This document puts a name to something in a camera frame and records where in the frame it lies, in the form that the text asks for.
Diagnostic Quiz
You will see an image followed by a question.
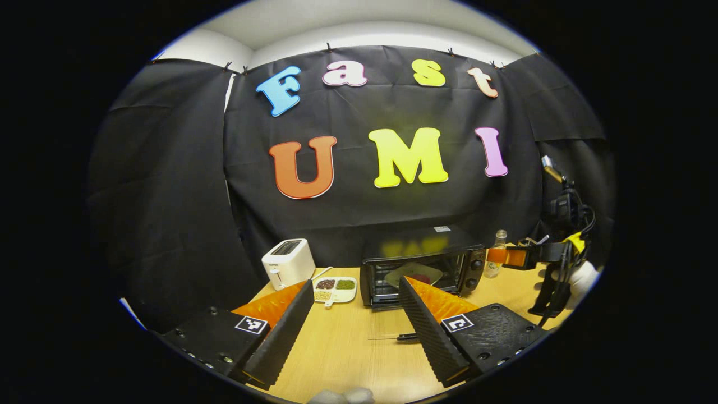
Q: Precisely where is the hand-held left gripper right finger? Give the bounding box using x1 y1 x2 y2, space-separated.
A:
397 276 550 388

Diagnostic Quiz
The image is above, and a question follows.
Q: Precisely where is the white divided dish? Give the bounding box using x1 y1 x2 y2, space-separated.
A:
312 276 358 308

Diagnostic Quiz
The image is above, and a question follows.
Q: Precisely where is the white toaster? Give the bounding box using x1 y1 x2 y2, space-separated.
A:
261 238 316 291

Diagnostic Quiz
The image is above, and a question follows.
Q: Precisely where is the clear bottle with yellow label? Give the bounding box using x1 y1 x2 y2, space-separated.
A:
484 229 509 279

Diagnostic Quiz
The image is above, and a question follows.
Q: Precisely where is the white square plate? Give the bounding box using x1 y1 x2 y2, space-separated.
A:
384 262 444 290

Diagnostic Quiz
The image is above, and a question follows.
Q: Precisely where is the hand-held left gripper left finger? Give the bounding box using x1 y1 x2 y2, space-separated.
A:
160 279 316 391

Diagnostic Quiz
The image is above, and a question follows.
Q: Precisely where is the black electric oven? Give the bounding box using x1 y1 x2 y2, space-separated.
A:
359 226 487 342

